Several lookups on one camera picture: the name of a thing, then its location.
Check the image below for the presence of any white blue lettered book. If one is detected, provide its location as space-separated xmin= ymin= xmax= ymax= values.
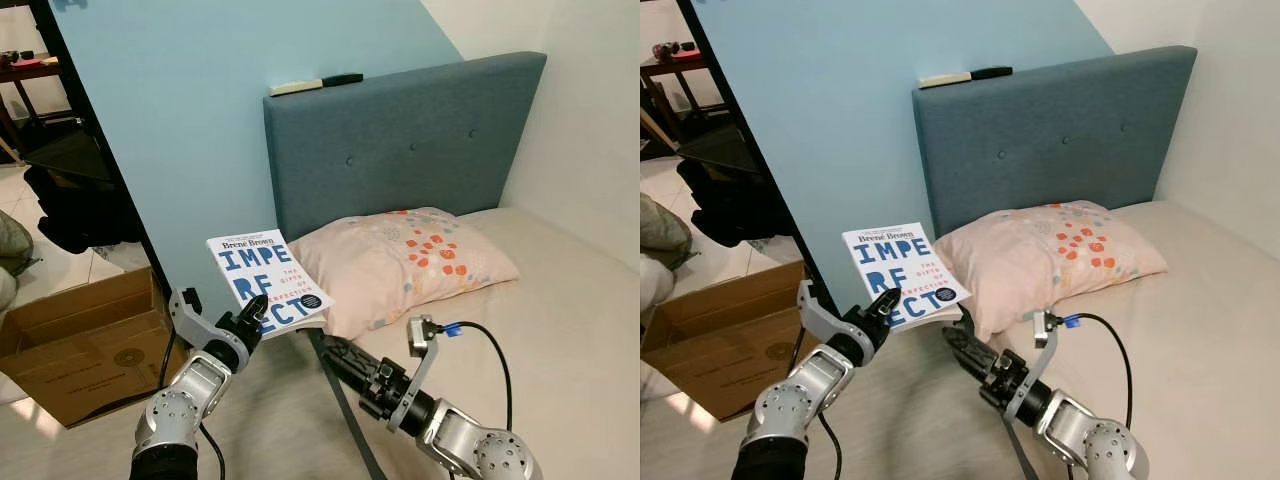
xmin=842 ymin=222 xmax=971 ymax=331
xmin=207 ymin=228 xmax=336 ymax=336

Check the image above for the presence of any pink floral pillow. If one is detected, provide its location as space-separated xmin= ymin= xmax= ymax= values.
xmin=935 ymin=200 xmax=1169 ymax=336
xmin=288 ymin=207 xmax=521 ymax=339

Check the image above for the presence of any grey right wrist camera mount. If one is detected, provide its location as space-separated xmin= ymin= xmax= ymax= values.
xmin=1003 ymin=308 xmax=1063 ymax=423
xmin=385 ymin=315 xmax=443 ymax=433

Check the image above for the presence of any black leather bag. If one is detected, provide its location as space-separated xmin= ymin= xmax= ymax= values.
xmin=675 ymin=160 xmax=801 ymax=248
xmin=22 ymin=165 xmax=146 ymax=254

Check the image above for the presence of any beige cloth bag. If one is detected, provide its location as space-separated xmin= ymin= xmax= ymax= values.
xmin=640 ymin=193 xmax=693 ymax=271
xmin=0 ymin=210 xmax=36 ymax=281

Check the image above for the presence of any teal upholstered headboard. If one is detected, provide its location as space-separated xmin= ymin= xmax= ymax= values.
xmin=263 ymin=52 xmax=548 ymax=241
xmin=912 ymin=45 xmax=1198 ymax=238

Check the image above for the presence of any dark wooden side table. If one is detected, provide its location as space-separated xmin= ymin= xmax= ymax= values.
xmin=640 ymin=45 xmax=716 ymax=161
xmin=0 ymin=50 xmax=71 ymax=166

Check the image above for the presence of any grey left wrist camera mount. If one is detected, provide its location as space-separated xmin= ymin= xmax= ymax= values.
xmin=167 ymin=287 xmax=251 ymax=373
xmin=797 ymin=280 xmax=881 ymax=366

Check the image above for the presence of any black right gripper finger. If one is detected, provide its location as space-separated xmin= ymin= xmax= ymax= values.
xmin=322 ymin=347 xmax=373 ymax=391
xmin=945 ymin=335 xmax=997 ymax=381
xmin=943 ymin=323 xmax=1007 ymax=363
xmin=320 ymin=336 xmax=384 ymax=373

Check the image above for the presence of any white plastic bag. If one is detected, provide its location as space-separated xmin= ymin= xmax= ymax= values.
xmin=640 ymin=258 xmax=676 ymax=313

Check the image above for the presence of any brown cardboard box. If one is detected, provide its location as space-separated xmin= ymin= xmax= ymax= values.
xmin=0 ymin=268 xmax=189 ymax=429
xmin=642 ymin=262 xmax=831 ymax=421

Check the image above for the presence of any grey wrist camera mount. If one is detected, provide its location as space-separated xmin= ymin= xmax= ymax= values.
xmin=1003 ymin=308 xmax=1063 ymax=423
xmin=797 ymin=280 xmax=881 ymax=366
xmin=167 ymin=287 xmax=251 ymax=373
xmin=385 ymin=315 xmax=443 ymax=433

